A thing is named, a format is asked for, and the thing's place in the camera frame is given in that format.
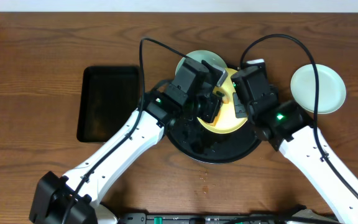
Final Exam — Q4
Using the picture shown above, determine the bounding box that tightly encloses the round black tray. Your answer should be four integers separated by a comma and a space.
165, 63, 262, 164

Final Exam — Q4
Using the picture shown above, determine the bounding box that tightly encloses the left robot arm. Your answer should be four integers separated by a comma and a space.
29, 58, 228, 223

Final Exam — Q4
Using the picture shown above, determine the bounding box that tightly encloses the right black cable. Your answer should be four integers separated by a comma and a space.
239, 33, 358, 215

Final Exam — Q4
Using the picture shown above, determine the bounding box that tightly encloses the left black cable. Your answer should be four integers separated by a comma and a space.
60, 37, 192, 224

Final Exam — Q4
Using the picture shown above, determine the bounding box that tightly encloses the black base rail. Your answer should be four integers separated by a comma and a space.
117, 213, 338, 224

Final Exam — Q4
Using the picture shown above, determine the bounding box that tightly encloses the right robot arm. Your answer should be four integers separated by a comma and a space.
234, 83, 358, 223

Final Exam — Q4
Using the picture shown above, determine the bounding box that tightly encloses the black cable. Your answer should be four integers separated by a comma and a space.
239, 33, 358, 215
60, 37, 192, 224

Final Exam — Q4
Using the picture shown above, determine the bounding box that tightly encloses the green and yellow sponge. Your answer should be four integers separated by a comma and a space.
213, 91, 229, 126

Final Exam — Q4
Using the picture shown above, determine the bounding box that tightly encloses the black rectangular tray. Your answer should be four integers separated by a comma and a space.
76, 65, 140, 142

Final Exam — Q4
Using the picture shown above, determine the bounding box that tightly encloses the yellow plate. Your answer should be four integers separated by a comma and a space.
198, 68, 247, 134

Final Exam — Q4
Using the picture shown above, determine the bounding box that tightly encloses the light blue plate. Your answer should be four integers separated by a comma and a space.
186, 50, 227, 72
290, 64, 346, 114

